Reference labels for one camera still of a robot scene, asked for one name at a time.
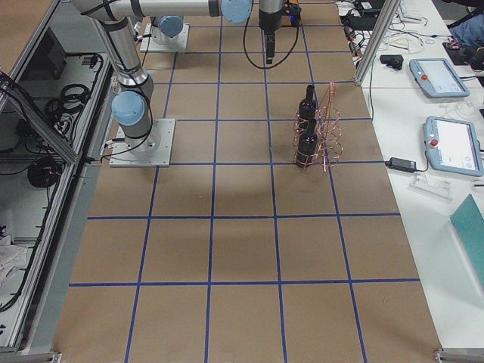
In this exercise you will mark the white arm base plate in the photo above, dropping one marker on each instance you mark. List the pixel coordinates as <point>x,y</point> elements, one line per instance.
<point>155,150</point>
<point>157,42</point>

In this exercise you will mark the teal board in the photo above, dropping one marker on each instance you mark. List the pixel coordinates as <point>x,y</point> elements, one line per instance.
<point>467,220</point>

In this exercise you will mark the dark wine bottle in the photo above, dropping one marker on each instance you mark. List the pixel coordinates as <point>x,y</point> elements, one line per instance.
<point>307,143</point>
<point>307,108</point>

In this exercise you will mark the copper wire bottle basket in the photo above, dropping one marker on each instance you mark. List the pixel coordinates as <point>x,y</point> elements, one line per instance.
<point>329,149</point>

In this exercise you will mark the aluminium frame post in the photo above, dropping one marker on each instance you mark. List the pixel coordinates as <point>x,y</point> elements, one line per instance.
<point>382,25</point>

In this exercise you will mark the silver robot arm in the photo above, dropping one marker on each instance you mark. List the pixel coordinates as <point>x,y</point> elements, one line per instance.
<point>170,33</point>
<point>112,20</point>

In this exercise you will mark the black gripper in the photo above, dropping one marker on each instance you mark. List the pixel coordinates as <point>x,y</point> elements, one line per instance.
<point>270,20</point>

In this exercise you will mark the black webcam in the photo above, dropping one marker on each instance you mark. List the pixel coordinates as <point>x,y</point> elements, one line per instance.
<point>394,61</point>

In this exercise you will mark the black power adapter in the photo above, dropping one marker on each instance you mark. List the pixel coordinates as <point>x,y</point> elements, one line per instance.
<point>401,165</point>

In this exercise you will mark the clear acrylic stand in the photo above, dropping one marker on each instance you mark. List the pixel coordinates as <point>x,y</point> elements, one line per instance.
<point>438,188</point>

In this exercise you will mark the blue teach pendant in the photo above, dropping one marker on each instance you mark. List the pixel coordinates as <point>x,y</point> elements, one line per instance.
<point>437,78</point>
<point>452,146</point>

